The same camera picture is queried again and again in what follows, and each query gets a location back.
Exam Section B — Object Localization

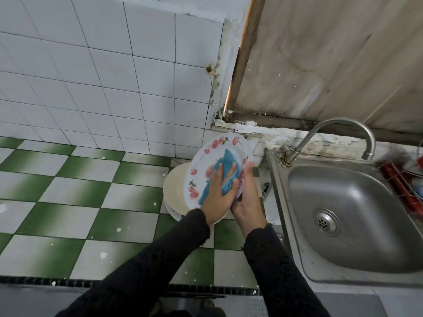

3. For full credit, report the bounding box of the person's right hand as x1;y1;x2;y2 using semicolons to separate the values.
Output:
230;161;269;239

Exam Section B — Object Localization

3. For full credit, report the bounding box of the person's left hand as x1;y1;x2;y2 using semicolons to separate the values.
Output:
200;162;240;226

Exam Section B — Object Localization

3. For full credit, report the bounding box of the blue cleaning cloth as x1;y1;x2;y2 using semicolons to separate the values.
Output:
198;149;241;206

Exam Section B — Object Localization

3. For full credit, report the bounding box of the white floral plate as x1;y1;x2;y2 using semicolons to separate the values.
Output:
183;135;254;226

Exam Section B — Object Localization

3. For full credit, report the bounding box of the person's right forearm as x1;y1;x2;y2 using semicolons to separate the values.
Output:
243;224;332;317

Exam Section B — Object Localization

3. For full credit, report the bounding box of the person's left forearm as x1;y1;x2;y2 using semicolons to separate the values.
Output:
56;208;211;317

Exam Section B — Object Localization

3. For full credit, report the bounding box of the cream plate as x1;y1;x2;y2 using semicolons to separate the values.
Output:
163;162;193;217

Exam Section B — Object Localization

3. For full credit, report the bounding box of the plain white plate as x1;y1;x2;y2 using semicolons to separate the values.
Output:
164;201;189;223

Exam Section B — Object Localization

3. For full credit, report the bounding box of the metal sink drain strainer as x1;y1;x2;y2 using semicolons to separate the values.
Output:
313;208;342;237

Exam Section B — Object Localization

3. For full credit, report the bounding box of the curved metal faucet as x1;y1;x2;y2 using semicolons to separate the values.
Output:
281;118;377;167

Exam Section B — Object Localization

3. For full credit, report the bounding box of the stainless steel sink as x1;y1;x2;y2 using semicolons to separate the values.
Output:
264;148;423;288

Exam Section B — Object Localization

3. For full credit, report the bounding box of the white and blue bowl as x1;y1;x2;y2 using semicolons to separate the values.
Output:
411;176;423;199

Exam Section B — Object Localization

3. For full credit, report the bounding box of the marble pattern wall board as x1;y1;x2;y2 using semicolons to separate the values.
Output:
225;0;423;144

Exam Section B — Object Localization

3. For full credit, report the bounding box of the red wire dish rack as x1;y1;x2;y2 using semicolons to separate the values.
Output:
378;138;423;218

